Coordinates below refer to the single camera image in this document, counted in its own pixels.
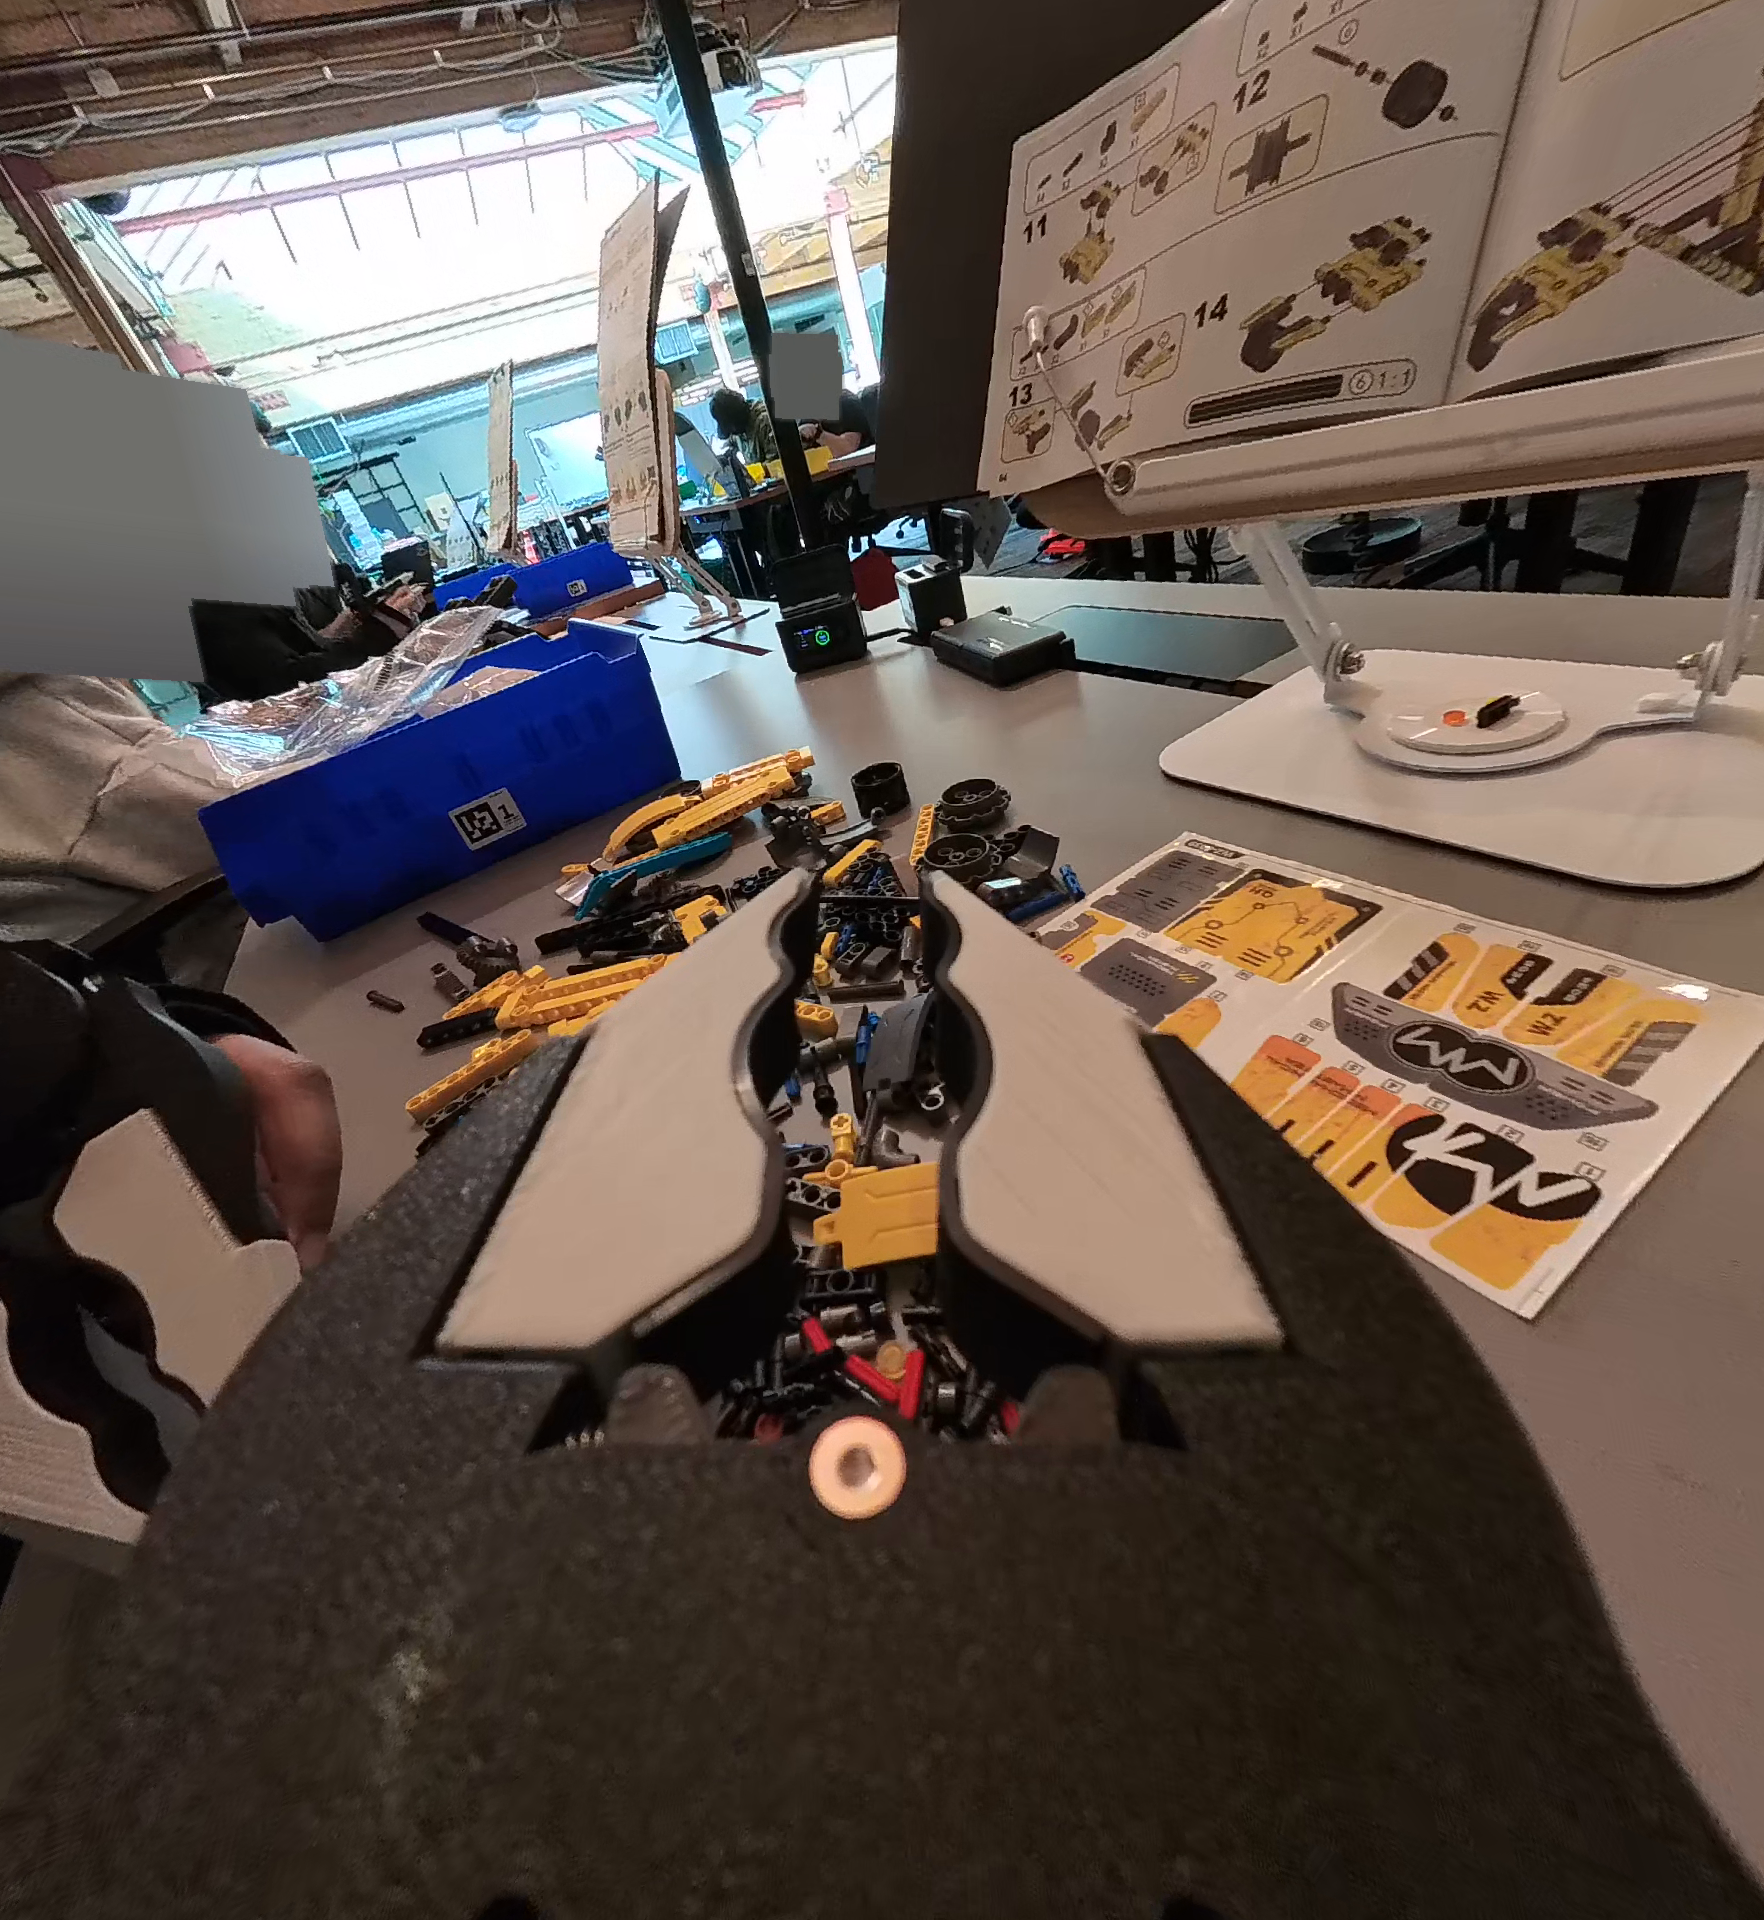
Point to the person's left hand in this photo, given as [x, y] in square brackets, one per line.
[296, 1156]

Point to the flat black box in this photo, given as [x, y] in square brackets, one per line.
[1003, 647]

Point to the pile of toy building pieces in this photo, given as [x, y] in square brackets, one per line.
[596, 990]

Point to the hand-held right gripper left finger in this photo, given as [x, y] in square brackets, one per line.
[627, 1170]

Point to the pile of red black pins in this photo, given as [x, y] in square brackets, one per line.
[866, 1372]

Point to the black toy wheel rim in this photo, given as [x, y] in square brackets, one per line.
[880, 791]

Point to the black monitor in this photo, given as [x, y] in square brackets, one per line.
[958, 225]

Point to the white book stand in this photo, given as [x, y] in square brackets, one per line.
[1573, 810]

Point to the cardboard stand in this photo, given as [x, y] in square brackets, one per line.
[627, 390]

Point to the open instruction booklet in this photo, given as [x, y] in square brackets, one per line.
[1272, 225]

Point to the large blue plastic bin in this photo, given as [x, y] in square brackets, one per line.
[371, 826]

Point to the black desk mat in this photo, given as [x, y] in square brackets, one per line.
[1168, 646]

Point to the black pole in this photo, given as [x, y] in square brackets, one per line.
[732, 225]

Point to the yellow grey sticker sheet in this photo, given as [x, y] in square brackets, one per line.
[1421, 1050]

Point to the black charger block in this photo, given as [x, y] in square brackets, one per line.
[929, 599]

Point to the small blue plastic bin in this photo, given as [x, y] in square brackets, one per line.
[536, 581]

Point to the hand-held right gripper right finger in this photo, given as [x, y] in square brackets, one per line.
[1107, 1170]

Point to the black power bank green display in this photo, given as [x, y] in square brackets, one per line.
[823, 593]

